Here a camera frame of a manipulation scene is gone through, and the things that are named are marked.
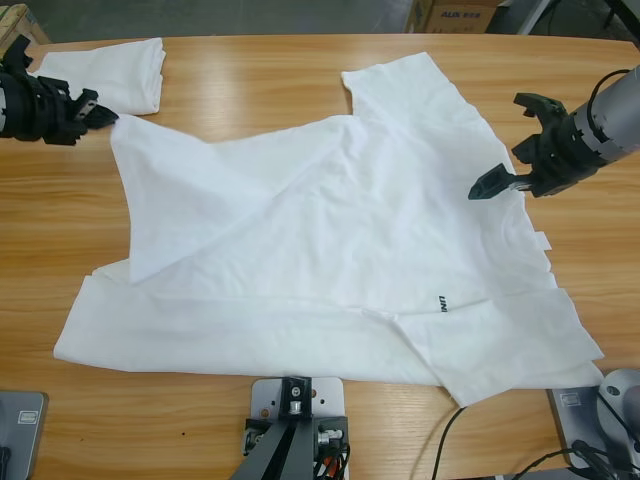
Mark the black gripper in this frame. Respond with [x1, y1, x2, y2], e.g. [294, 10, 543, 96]
[467, 113, 602, 202]
[0, 69, 121, 147]

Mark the white t-shirt with black logo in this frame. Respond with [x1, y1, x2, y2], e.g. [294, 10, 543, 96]
[52, 51, 606, 407]

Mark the folded plain white t-shirt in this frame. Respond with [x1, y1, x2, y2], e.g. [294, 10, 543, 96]
[37, 37, 167, 117]

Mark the wooden crate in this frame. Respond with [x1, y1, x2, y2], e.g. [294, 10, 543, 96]
[0, 3, 52, 46]

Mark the cardboard box with blue print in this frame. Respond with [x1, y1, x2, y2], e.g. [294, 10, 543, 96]
[405, 0, 502, 35]

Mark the black tripod leg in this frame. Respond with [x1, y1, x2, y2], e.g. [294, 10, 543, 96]
[602, 0, 640, 50]

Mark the white mounting plate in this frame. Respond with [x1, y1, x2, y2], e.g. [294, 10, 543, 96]
[249, 377, 347, 441]

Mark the thin black wrist camera cable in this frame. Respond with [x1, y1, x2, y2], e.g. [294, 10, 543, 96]
[585, 68, 632, 134]

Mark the white metal frame bar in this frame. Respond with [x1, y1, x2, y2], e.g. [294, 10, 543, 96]
[517, 0, 556, 36]

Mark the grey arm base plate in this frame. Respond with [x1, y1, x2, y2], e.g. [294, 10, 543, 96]
[0, 390, 50, 480]
[547, 368, 640, 471]

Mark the black base power cable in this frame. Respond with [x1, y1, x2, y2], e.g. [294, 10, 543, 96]
[509, 438, 640, 480]

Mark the black and orange cable bundle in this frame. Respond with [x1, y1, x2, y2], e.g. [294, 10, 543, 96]
[312, 439, 354, 480]

